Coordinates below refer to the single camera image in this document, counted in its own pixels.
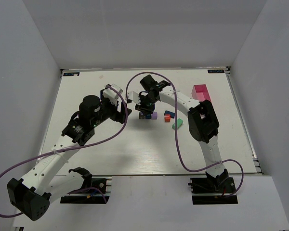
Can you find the blue table label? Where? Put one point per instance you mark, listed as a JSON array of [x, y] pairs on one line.
[[71, 74], [215, 71]]

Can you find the red wooden cube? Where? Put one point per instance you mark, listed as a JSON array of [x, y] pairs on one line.
[[167, 118]]

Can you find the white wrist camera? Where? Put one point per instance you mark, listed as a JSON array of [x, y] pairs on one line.
[[112, 95], [133, 96]]

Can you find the left blue table label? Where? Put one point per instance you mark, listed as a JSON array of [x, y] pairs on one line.
[[71, 74]]

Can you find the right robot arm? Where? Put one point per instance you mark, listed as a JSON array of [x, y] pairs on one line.
[[202, 122]]

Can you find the green wooden block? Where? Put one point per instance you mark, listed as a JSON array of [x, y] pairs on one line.
[[177, 124]]

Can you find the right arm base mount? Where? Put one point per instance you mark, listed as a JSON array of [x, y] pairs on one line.
[[204, 194]]

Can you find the long dark blue block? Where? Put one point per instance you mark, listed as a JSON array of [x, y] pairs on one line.
[[171, 114]]

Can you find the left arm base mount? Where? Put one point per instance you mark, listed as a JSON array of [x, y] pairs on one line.
[[99, 193]]

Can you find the right blue table label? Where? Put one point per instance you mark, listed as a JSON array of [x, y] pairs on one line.
[[215, 71]]

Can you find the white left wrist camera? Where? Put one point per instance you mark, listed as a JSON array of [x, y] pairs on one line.
[[112, 95]]

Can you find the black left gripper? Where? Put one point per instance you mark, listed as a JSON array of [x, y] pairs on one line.
[[122, 111]]

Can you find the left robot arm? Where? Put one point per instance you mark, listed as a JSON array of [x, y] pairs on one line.
[[33, 193]]

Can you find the pink plastic bin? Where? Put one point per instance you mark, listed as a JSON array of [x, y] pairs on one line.
[[200, 92]]

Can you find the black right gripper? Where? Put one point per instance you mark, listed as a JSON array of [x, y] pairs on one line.
[[145, 109]]

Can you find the olive wooden cube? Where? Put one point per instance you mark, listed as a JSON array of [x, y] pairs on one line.
[[141, 117]]

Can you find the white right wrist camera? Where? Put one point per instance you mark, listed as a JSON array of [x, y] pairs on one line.
[[133, 96]]

